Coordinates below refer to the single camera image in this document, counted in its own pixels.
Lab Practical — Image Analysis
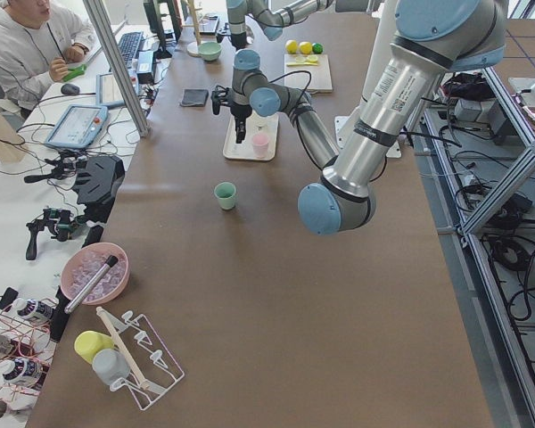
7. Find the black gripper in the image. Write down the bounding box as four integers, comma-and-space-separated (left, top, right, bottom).
230, 102, 252, 144

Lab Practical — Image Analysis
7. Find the pink cup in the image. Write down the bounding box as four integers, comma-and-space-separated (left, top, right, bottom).
251, 132, 269, 159

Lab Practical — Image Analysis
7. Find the mint green cup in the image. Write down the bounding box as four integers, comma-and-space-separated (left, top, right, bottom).
214, 182, 237, 210

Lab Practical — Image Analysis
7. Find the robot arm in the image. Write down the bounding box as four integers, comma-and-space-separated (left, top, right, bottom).
226, 0, 333, 50
226, 1, 507, 235

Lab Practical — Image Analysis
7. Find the cream rabbit serving tray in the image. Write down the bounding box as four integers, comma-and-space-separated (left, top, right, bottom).
222, 112, 278, 161

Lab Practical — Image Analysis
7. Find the grey folded cloth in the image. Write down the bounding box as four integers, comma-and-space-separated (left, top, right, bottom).
179, 88, 209, 107

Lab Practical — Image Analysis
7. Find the green bowl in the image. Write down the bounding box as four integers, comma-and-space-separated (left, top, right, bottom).
198, 41, 222, 62

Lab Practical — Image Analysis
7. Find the yellow plastic knife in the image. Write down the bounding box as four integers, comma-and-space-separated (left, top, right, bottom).
285, 62, 320, 67

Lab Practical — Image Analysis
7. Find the wooden stand with pole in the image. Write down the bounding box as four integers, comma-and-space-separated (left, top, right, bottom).
184, 0, 214, 57

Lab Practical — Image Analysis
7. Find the bamboo cutting board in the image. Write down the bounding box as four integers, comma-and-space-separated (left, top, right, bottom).
284, 53, 333, 93

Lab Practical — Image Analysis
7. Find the whole lemon outer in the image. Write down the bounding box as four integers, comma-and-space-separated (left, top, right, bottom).
285, 39, 298, 54

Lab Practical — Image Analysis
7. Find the whole lemon near lime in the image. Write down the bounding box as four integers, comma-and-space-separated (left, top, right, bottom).
299, 41, 313, 55

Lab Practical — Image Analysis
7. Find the green lime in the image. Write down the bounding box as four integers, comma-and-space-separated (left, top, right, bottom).
312, 43, 324, 54

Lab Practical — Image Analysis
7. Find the black keyboard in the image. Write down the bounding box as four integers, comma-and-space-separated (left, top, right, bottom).
118, 31, 144, 63

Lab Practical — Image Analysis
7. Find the teach pendant tablet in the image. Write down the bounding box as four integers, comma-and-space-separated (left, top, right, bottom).
44, 104, 108, 150

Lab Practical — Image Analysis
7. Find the computer mouse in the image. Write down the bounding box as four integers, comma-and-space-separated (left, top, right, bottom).
60, 83, 81, 96

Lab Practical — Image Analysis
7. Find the metal tube black tip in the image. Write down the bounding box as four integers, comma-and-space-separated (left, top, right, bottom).
64, 255, 119, 314

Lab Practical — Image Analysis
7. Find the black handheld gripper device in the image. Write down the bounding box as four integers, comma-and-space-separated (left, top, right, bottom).
25, 208, 86, 260

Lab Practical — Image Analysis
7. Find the pink bowl with ice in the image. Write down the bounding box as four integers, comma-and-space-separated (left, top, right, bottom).
61, 243, 130, 305

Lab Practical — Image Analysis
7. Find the person in white hoodie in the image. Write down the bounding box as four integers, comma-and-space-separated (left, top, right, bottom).
0, 1, 95, 111

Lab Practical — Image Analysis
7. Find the yellow cup on rack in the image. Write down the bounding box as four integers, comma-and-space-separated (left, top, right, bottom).
74, 330, 114, 364

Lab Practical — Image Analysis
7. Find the grey cup on rack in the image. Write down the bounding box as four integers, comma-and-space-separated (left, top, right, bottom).
92, 349, 131, 385

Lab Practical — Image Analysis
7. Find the aluminium frame post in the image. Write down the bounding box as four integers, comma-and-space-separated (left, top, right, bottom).
83, 0, 150, 137

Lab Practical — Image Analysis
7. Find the white wire cup rack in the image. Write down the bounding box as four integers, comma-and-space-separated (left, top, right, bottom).
95, 306, 185, 411

